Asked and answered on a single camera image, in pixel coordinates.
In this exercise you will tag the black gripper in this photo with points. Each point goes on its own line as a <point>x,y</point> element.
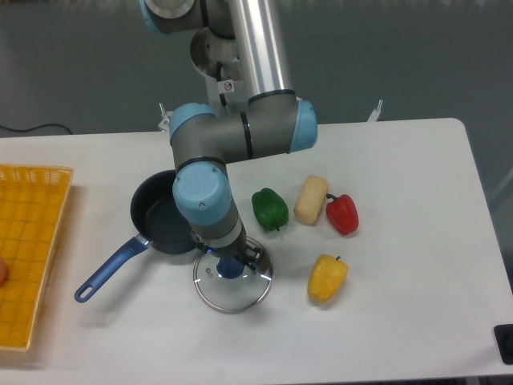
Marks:
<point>233,258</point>

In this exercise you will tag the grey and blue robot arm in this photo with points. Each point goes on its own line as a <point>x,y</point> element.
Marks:
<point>243,38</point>

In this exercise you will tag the green bell pepper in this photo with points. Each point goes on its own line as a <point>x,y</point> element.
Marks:
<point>270,210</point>

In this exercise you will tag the yellow bell pepper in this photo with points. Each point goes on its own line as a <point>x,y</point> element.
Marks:
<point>326,278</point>

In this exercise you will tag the red bell pepper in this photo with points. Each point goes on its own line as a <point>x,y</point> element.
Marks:
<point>342,213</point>

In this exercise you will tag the glass lid with blue knob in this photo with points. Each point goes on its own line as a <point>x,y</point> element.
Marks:
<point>229,286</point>

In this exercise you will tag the beige bread roll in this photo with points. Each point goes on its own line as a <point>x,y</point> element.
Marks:
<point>310,199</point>

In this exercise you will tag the yellow woven basket tray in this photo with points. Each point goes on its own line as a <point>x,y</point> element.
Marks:
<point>33,200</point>

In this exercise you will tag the black device at table edge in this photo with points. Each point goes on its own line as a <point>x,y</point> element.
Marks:
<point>504,338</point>

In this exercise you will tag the dark saucepan with blue handle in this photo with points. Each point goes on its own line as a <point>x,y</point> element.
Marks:
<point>159,224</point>

